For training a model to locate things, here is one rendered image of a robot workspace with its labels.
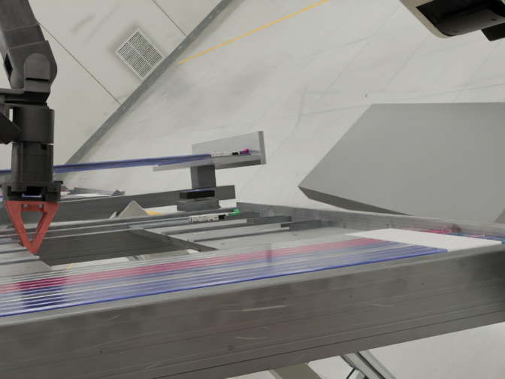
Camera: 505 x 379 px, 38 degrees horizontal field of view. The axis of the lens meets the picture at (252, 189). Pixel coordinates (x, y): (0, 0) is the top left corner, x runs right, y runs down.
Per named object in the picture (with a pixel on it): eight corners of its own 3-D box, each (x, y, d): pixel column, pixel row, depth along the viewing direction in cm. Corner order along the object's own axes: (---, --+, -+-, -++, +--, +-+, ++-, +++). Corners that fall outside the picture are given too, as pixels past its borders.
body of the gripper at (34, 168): (11, 195, 97) (13, 139, 97) (4, 195, 106) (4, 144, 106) (61, 196, 99) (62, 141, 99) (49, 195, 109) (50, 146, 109)
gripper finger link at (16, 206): (7, 255, 98) (8, 186, 98) (1, 251, 105) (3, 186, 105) (58, 254, 101) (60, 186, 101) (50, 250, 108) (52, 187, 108)
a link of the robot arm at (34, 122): (58, 101, 101) (51, 105, 107) (6, 97, 98) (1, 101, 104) (56, 150, 101) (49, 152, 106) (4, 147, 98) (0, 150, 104)
